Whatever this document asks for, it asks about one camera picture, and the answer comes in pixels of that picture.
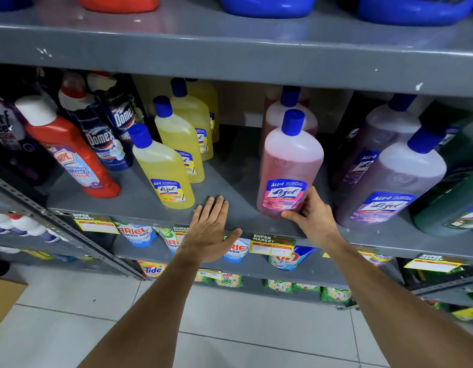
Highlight yellow floor cleaner bottle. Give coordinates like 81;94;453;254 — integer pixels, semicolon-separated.
152;96;206;184
128;123;196;210
170;77;214;162
185;78;220;144

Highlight red toilet cleaner bottle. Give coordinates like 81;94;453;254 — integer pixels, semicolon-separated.
15;94;122;199

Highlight purple detergent pouch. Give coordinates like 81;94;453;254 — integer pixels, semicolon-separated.
0;94;32;152

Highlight blue plastic jug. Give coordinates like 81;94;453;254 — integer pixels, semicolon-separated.
356;0;473;27
220;0;318;19
0;0;33;12

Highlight green floor cleaner bottle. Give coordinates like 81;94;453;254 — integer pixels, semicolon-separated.
410;118;473;237

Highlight dark blue toilet cleaner bottle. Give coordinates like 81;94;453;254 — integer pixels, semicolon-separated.
87;71;146;150
58;72;134;172

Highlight person's right forearm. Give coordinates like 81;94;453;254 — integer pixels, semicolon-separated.
323;239;473;368

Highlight person's left hand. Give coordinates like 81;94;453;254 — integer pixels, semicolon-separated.
176;195;243;263

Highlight orange detergent packet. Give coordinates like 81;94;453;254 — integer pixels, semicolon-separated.
137;260;168;279

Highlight red plastic jug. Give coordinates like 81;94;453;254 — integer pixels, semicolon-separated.
75;0;161;14

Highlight green white detergent pouch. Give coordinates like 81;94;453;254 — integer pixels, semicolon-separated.
155;227;184;256

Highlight pink floor cleaner bottle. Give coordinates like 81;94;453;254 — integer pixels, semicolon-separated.
259;86;319;157
256;109;325;219

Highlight brown cardboard box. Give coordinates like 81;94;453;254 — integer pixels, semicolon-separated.
0;277;28;335

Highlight grey slotted metal shelf unit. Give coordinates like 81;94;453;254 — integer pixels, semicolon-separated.
0;172;145;281

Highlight blue orange detergent pouch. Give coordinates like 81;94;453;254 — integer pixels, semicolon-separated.
268;245;317;272

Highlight row of white bottles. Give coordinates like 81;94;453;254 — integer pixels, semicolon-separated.
0;212;61;244

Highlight purple floor cleaner bottle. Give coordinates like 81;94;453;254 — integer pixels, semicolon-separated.
335;127;447;233
330;93;422;193

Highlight person's left forearm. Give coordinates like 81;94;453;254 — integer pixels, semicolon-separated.
77;251;207;368

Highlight white blue detergent gel pouch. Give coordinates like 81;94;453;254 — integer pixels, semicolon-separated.
222;237;252;264
115;222;158;248

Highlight person's right hand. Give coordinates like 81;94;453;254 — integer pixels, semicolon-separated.
281;186;343;252

